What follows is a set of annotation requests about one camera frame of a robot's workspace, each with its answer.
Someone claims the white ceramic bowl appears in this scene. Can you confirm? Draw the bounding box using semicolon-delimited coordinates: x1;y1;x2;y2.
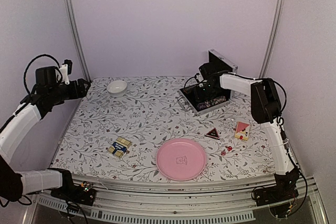
107;80;128;98

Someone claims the right aluminium frame post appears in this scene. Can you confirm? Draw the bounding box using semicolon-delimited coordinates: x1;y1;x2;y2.
258;0;285;78

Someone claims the front aluminium rail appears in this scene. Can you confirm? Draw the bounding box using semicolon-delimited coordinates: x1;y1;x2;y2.
34;176;320;222

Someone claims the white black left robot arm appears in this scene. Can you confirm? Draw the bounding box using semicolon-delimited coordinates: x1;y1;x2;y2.
1;61;91;202

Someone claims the pink plastic plate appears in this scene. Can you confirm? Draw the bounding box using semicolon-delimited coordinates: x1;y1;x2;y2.
155;138;207;181

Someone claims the clear dealer button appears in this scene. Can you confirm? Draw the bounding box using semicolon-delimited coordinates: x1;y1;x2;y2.
127;154;138;159

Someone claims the left aluminium frame post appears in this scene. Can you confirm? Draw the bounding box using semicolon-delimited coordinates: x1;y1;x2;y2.
64;0;92;82

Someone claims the blue playing card deck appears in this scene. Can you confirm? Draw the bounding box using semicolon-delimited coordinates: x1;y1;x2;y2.
107;137;132;158

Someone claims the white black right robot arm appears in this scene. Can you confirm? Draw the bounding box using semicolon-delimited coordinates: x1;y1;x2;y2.
198;62;299;201

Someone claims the aluminium frame post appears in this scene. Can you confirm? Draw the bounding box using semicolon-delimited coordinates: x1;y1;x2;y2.
64;0;92;82
258;0;285;78

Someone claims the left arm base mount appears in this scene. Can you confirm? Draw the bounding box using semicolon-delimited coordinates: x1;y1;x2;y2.
50;182;97;206

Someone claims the red playing card deck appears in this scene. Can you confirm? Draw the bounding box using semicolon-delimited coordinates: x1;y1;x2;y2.
234;122;250;141

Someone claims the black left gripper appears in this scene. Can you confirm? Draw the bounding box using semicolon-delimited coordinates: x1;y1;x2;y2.
49;78;91;104

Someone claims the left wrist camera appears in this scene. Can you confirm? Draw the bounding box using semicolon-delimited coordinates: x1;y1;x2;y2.
59;59;72;85

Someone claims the black triangular card box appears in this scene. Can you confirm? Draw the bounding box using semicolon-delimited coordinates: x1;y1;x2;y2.
205;128;220;140

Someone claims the aluminium poker chip case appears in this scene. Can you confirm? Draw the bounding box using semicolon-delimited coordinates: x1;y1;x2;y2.
177;49;238;115

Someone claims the lower row of poker chips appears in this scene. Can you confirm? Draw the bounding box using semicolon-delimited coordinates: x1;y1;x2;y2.
196;95;227;111

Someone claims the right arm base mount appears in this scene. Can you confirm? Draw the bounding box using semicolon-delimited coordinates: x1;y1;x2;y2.
251;183;299;206

